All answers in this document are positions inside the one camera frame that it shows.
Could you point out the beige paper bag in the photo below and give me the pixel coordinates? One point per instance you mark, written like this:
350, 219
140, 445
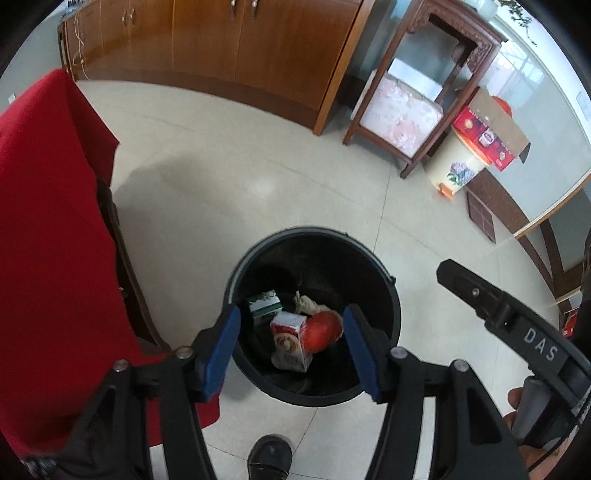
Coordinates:
307, 303

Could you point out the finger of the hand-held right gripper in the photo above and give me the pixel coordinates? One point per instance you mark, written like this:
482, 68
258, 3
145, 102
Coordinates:
466, 288

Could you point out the green plant in white pot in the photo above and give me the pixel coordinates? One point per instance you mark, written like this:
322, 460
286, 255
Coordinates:
487, 5

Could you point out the open cardboard box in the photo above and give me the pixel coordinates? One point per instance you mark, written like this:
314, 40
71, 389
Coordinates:
496, 117

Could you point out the person's black shoe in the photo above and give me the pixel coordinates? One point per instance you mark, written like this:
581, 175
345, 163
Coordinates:
270, 457

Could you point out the white flat box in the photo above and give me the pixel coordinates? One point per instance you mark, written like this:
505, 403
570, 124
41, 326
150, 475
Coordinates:
415, 74

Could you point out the red white carton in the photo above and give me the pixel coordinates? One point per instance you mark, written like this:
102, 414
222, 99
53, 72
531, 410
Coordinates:
288, 341

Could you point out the white floral pedal bin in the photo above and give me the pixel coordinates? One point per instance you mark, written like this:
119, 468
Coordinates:
455, 157

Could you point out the black plastic bucket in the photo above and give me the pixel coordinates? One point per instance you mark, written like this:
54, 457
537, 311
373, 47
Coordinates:
277, 258

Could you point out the orange plastic bag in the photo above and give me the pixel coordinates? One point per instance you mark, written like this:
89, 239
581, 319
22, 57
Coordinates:
503, 105

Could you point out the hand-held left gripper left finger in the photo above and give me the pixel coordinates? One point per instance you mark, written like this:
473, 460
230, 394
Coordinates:
221, 355

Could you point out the green white carton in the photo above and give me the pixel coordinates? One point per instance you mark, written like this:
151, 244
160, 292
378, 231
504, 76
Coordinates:
265, 307

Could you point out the person's right hand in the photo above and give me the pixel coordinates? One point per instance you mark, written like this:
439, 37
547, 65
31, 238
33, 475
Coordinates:
515, 398

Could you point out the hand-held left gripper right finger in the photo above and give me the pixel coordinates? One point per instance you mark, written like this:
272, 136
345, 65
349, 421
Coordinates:
360, 355

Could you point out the carved wooden stand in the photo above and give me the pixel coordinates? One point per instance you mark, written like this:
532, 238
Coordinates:
485, 44

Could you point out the red gift box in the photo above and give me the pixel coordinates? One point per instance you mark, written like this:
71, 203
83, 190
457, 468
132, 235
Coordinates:
471, 124

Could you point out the long wooden sideboard cabinet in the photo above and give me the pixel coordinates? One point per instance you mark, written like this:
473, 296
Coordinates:
231, 55

